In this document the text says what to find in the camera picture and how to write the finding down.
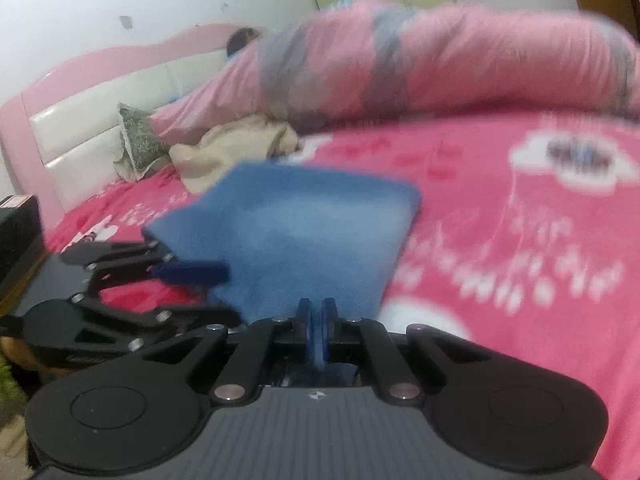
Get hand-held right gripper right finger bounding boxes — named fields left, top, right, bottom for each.
left=321, top=298, right=493, bottom=406

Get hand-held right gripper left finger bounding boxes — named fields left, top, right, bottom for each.
left=141, top=298, right=313, bottom=407

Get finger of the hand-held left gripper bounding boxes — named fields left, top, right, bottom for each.
left=69, top=295, right=244, bottom=354
left=59, top=241, right=232, bottom=295

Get blue jeans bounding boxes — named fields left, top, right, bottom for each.
left=142, top=159, right=424, bottom=387

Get beige crumpled cloth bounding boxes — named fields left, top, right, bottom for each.
left=168, top=113, right=304, bottom=195

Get green leaf-patterned pillow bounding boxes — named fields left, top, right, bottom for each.
left=113, top=103, right=172, bottom=182

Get pink and white headboard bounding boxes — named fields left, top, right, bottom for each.
left=0, top=22, right=242, bottom=222

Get pink floral blanket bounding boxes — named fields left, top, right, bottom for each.
left=42, top=111, right=640, bottom=477

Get pink and grey quilt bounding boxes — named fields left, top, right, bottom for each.
left=148, top=0, right=640, bottom=134

